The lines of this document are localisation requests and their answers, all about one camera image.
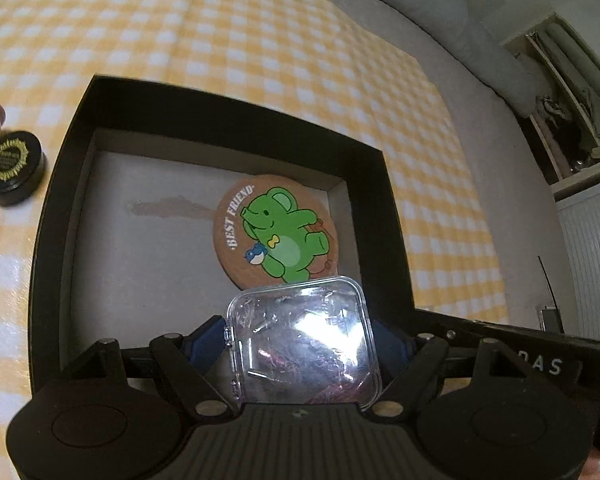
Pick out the black round jar gold label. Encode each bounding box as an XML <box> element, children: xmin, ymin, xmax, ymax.
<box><xmin>0</xmin><ymin>130</ymin><xmax>47</xmax><ymax>207</ymax></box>

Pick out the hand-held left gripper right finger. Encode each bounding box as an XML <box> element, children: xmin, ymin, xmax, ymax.
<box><xmin>367</xmin><ymin>319</ymin><xmax>536</xmax><ymax>418</ymax></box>

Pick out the white ribbed cabinet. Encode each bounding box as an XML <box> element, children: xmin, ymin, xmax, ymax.
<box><xmin>552</xmin><ymin>174</ymin><xmax>600</xmax><ymax>343</ymax></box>

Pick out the clear plastic case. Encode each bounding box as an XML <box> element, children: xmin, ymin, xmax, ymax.
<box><xmin>226</xmin><ymin>276</ymin><xmax>384</xmax><ymax>407</ymax></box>

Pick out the black antenna device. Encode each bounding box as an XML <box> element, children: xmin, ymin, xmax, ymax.
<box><xmin>536</xmin><ymin>255</ymin><xmax>567</xmax><ymax>335</ymax></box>

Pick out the grey duvet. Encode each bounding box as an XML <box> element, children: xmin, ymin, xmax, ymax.
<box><xmin>310</xmin><ymin>0</ymin><xmax>537</xmax><ymax>113</ymax></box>

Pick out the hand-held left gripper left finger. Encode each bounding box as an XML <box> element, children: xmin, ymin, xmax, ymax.
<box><xmin>70</xmin><ymin>315</ymin><xmax>241</xmax><ymax>421</ymax></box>

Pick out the white open shelf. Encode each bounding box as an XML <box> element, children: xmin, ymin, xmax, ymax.
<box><xmin>500</xmin><ymin>14</ymin><xmax>600</xmax><ymax>187</ymax></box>

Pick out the black cardboard box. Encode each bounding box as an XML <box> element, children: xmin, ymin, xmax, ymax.
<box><xmin>29</xmin><ymin>74</ymin><xmax>417</xmax><ymax>411</ymax></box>

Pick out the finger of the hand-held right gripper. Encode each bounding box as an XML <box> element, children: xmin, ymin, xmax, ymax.
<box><xmin>413</xmin><ymin>307</ymin><xmax>457</xmax><ymax>348</ymax></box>

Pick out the yellow checkered cloth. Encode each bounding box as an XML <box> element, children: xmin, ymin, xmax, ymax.
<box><xmin>0</xmin><ymin>0</ymin><xmax>512</xmax><ymax>480</ymax></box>

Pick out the person's right hand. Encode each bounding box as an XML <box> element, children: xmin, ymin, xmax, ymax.
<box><xmin>577</xmin><ymin>452</ymin><xmax>600</xmax><ymax>480</ymax></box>

